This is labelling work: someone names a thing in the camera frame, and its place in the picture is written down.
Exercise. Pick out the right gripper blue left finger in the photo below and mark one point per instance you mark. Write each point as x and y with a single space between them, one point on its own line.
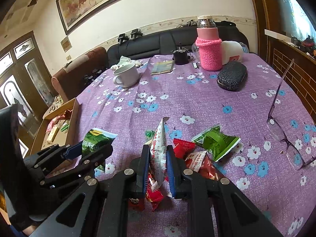
143 165

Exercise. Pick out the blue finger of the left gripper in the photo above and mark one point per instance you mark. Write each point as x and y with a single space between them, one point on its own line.
74 151
89 162

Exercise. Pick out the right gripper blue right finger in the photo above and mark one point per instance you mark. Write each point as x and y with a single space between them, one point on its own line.
175 167

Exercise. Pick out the small red candy packet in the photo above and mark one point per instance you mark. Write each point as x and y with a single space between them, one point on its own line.
182 148

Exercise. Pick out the white red snack packet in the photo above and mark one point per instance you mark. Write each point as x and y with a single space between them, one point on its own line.
158 155

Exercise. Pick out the green white snack packet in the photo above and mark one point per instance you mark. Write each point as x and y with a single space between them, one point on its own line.
94 140

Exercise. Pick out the red gold long packet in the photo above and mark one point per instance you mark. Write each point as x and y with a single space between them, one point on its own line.
153 197

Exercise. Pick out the yellow cake bar packet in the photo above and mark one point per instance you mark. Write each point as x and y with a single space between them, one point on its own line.
52 134

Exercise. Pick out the pink character snack packet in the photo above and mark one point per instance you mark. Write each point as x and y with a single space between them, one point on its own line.
52 123

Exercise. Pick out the dark red triangular packet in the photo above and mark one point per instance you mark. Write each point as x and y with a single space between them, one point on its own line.
66 115

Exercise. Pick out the green pea snack packet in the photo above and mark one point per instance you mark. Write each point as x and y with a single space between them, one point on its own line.
216 142

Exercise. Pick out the dark red nut packet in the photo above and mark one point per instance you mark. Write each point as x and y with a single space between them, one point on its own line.
201 163

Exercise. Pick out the green clear candy packet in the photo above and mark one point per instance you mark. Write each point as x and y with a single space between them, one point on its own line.
149 134

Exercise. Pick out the brown cardboard box tray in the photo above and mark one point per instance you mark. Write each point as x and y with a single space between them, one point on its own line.
67 128

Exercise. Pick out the brown armchair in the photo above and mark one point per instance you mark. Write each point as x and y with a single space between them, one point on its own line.
73 78

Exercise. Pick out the wooden glass door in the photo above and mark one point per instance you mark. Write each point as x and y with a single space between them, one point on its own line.
26 81

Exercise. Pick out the white ceramic mug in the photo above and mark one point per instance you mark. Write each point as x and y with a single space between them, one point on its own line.
126 76

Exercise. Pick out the purple floral tablecloth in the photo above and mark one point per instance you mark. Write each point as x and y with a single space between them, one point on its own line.
193 101

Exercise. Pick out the small green booklet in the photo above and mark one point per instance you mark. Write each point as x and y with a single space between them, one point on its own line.
166 66

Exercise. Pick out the white cloth gloves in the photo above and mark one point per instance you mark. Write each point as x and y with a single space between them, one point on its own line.
125 61

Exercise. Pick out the black glasses case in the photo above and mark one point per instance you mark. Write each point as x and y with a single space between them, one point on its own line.
232 76

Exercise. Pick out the small black cup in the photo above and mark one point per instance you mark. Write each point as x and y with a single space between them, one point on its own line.
181 57

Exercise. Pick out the purple-framed eyeglasses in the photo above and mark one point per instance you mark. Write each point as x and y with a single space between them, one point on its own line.
283 123

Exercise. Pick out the black leather sofa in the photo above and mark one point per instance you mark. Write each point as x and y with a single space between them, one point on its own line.
165 42

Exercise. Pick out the pink knit-sleeved thermos bottle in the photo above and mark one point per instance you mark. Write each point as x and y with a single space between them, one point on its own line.
209 44

